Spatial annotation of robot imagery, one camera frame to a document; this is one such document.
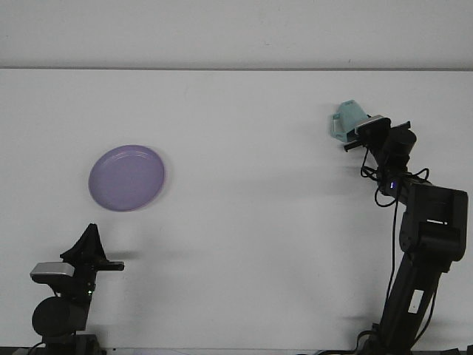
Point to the pale blue hexagonal cup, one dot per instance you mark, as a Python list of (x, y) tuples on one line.
[(347, 116)]

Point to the pale purple round plate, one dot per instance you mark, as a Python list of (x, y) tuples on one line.
[(127, 178)]

